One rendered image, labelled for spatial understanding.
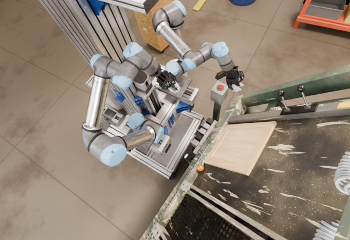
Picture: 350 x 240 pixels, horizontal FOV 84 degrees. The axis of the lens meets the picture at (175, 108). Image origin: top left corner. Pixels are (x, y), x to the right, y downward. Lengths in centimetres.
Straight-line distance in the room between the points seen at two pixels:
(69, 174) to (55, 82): 164
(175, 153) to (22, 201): 203
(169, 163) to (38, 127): 213
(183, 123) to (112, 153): 157
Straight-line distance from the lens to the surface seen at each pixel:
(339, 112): 113
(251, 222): 95
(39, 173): 326
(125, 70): 84
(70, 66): 393
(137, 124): 134
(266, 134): 129
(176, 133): 240
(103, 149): 98
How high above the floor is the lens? 244
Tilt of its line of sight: 62 degrees down
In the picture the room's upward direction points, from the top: 15 degrees counter-clockwise
